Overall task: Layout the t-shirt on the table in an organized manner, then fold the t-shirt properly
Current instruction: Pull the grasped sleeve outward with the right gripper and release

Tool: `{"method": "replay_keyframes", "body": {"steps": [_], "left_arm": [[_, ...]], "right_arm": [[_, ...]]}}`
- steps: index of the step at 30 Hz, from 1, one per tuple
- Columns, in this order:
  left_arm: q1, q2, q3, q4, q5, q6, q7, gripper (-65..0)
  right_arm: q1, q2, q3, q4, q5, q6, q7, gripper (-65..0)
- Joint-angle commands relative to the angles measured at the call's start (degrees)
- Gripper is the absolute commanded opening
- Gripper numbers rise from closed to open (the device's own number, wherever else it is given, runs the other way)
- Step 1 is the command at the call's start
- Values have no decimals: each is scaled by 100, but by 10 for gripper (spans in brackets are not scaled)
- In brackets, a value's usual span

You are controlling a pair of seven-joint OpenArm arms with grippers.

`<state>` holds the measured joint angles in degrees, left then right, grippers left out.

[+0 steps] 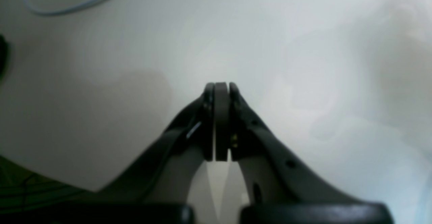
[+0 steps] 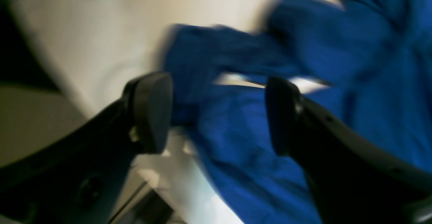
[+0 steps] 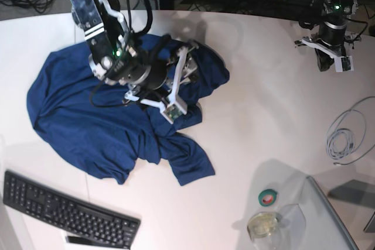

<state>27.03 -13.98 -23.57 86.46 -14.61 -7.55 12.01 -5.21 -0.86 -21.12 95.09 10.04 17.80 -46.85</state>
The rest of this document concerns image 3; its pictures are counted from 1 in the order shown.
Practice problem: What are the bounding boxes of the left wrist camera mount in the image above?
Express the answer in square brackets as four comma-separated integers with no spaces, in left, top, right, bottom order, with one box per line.
[294,35,354,73]

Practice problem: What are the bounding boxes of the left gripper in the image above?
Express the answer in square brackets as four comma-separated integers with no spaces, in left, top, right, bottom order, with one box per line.
[315,21,347,71]

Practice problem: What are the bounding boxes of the coiled white cable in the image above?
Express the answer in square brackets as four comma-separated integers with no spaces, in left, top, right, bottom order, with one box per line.
[325,96,375,167]

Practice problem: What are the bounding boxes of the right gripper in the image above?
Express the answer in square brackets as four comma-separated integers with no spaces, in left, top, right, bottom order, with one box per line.
[125,58,172,90]

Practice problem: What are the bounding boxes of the clear tape dispenser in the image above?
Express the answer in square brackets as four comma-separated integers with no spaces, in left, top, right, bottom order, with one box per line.
[247,212,282,250]

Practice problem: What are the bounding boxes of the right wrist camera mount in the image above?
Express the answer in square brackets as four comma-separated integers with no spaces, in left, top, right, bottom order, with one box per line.
[123,39,199,124]

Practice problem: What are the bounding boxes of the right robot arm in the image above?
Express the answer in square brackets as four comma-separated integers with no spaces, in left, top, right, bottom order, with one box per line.
[70,0,171,90]

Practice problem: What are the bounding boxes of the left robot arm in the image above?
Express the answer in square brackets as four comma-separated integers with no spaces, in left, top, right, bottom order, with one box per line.
[313,0,360,72]

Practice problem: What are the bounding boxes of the dark blue t-shirt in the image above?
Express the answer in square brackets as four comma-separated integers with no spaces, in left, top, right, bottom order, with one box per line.
[26,43,230,185]

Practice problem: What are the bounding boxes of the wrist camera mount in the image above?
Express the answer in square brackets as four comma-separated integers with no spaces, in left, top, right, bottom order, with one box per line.
[294,35,354,73]
[123,39,199,124]

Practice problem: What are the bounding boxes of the black computer keyboard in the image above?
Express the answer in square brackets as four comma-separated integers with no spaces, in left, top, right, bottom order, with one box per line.
[3,170,141,249]

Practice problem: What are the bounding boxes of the green tape roll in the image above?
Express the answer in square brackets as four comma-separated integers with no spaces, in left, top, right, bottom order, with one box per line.
[258,189,278,207]

